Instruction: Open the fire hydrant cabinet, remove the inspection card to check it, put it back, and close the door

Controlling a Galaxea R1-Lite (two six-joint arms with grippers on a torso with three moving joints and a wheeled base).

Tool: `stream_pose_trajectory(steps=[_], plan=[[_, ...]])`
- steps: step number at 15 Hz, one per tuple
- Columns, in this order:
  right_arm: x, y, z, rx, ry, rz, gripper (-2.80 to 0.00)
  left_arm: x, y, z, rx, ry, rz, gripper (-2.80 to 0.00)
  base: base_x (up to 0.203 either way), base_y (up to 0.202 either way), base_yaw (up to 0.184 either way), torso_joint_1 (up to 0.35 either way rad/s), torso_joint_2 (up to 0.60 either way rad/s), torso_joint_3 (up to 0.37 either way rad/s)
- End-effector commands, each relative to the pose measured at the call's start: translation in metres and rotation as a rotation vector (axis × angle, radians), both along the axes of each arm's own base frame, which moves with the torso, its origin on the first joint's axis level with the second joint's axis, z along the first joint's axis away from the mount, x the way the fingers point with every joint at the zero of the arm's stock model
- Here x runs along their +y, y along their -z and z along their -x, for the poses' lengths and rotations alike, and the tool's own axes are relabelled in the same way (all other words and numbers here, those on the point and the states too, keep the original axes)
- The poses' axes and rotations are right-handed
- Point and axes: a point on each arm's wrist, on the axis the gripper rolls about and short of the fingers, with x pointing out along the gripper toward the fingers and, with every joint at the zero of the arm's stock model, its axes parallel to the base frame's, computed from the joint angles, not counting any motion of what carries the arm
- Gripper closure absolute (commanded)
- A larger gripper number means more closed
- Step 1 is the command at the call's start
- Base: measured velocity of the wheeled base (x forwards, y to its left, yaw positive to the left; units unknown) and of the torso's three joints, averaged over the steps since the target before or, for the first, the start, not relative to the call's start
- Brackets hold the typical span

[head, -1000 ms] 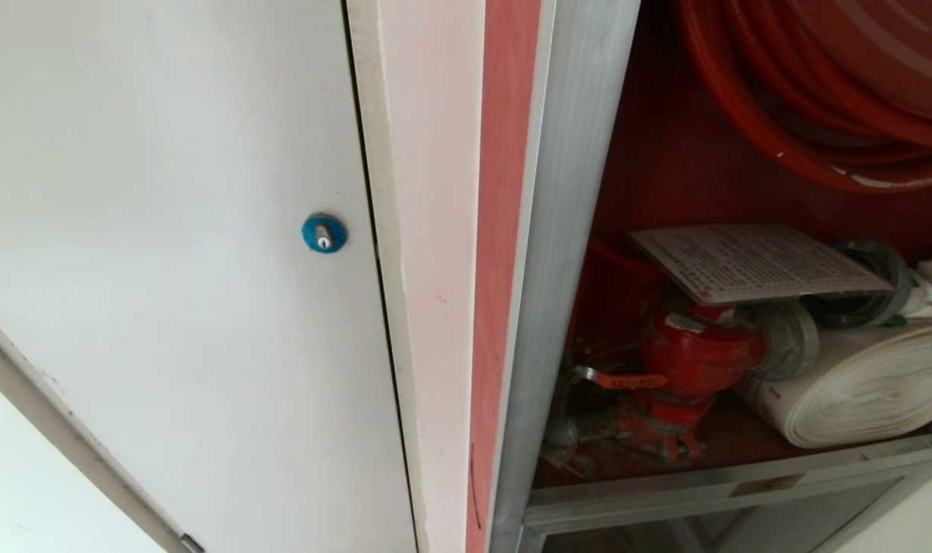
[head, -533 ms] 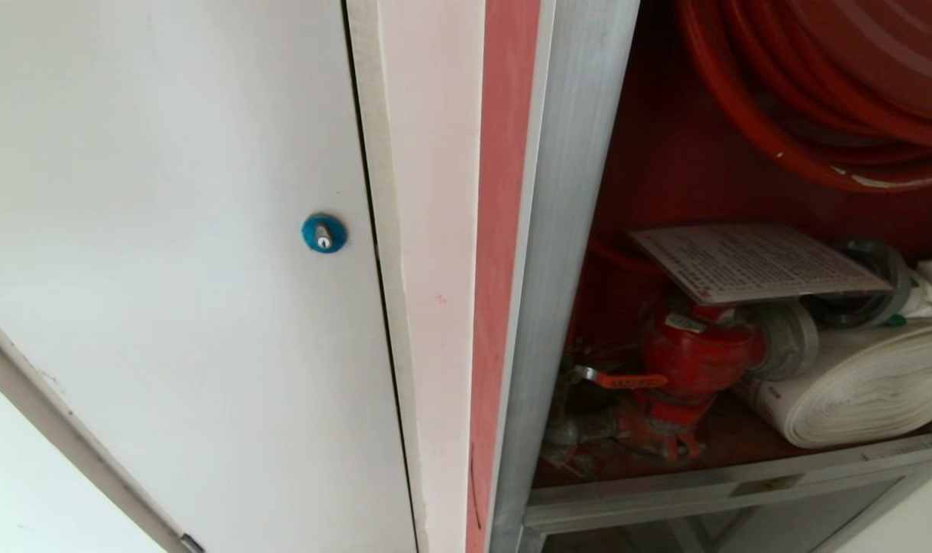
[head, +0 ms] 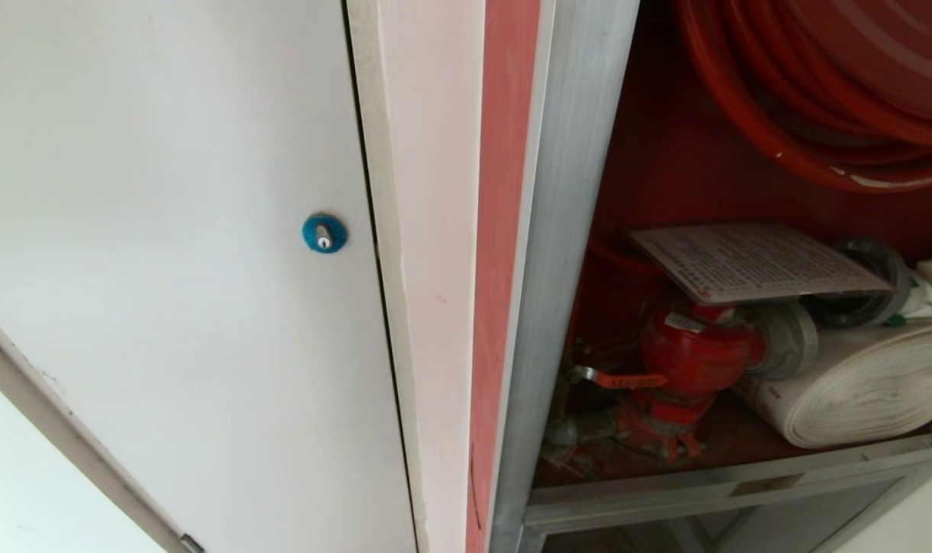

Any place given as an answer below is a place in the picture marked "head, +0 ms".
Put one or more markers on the white inspection card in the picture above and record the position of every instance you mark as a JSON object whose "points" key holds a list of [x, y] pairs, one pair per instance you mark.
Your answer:
{"points": [[750, 261]]}

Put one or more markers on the aluminium hydrant cabinet frame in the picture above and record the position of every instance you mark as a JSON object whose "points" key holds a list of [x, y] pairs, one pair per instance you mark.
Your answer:
{"points": [[558, 269]]}

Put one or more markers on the open red-edged cabinet door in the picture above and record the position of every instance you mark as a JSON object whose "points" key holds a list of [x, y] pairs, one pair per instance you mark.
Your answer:
{"points": [[442, 269]]}

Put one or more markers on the red fire hydrant valve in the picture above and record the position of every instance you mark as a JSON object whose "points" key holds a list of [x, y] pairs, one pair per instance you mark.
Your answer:
{"points": [[684, 361]]}

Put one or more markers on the white cabinet door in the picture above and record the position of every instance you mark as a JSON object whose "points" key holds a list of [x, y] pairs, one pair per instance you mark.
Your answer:
{"points": [[166, 230]]}

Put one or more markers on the blue round door lock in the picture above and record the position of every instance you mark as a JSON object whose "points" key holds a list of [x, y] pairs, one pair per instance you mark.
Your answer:
{"points": [[324, 233]]}

